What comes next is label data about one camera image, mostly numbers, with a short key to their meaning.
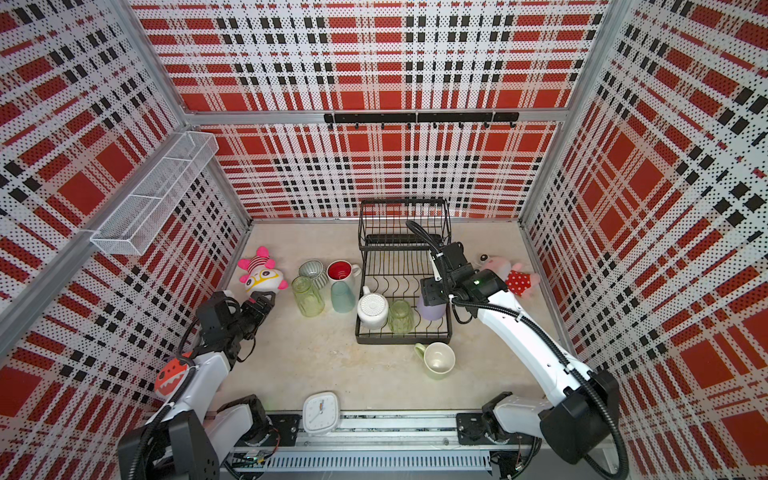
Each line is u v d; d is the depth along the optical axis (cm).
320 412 75
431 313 81
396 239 108
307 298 97
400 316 87
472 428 74
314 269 104
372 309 84
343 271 101
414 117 89
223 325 65
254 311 77
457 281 57
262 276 96
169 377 74
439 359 84
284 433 73
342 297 95
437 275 69
